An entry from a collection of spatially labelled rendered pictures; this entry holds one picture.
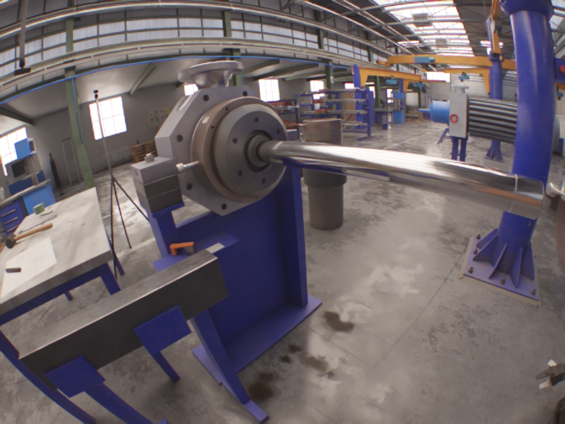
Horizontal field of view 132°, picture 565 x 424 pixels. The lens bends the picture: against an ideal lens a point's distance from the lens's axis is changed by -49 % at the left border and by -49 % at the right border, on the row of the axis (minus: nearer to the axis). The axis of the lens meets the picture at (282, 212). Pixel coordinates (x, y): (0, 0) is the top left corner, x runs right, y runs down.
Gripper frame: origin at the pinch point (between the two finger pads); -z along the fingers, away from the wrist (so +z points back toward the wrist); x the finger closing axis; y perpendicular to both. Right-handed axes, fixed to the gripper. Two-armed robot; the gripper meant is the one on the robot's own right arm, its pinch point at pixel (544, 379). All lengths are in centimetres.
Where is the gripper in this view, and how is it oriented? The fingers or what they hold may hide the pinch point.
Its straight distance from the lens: 127.0
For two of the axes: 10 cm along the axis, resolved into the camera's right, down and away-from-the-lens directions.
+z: 4.7, -5.8, -6.7
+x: -7.1, -7.0, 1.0
